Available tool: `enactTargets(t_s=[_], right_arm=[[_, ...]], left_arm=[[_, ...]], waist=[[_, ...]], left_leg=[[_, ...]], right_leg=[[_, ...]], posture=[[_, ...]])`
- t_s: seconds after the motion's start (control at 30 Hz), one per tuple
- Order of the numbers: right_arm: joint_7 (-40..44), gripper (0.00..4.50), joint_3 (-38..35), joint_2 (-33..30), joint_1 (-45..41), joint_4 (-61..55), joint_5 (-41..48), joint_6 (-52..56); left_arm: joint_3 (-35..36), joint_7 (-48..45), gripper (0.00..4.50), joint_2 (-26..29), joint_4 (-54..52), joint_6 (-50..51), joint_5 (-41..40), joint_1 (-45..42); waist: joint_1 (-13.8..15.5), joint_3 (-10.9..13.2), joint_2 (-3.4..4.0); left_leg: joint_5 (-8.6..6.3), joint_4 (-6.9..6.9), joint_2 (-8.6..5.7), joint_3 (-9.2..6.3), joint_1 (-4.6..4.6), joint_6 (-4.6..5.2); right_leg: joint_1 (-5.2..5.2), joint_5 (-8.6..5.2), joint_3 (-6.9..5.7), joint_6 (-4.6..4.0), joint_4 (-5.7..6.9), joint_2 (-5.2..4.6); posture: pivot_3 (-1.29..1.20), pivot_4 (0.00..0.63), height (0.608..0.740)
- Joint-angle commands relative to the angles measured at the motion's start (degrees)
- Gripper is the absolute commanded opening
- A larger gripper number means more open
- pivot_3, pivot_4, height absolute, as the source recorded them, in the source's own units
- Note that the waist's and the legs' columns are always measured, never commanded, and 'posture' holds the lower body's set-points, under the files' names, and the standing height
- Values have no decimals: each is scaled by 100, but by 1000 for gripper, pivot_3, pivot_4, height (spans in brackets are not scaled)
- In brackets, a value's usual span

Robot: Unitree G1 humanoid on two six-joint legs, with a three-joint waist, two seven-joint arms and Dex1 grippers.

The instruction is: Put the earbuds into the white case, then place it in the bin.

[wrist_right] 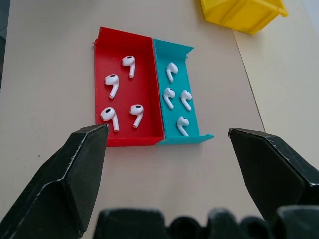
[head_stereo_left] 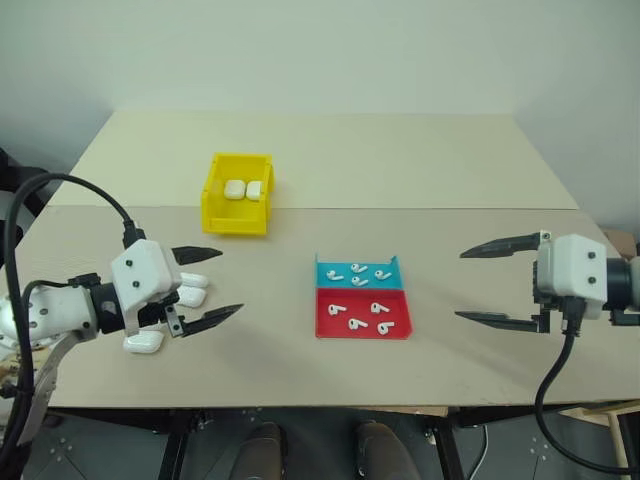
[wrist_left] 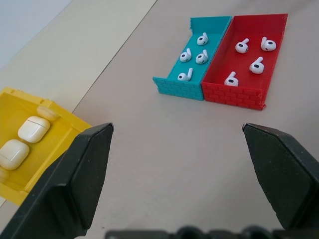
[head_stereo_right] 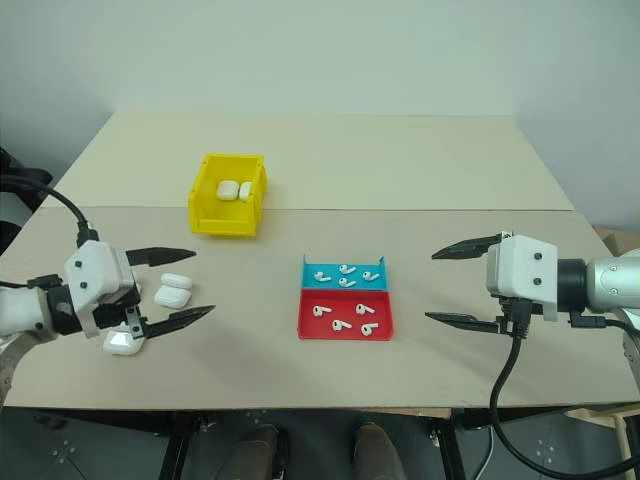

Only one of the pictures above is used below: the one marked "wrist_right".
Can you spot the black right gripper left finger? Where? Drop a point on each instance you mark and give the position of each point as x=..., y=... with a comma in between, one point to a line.
x=62, y=189

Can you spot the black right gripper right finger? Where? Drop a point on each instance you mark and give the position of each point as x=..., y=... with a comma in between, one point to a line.
x=271, y=169

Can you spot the white earbud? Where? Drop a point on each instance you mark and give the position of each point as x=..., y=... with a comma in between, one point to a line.
x=107, y=114
x=128, y=61
x=172, y=67
x=187, y=95
x=169, y=93
x=137, y=109
x=111, y=80
x=183, y=122

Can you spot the yellow plastic bin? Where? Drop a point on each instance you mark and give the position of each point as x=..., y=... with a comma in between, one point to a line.
x=239, y=15

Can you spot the teal plastic tray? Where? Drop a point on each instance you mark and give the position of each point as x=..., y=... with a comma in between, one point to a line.
x=184, y=82

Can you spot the red plastic tray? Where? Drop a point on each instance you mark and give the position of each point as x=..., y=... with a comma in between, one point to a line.
x=143, y=87

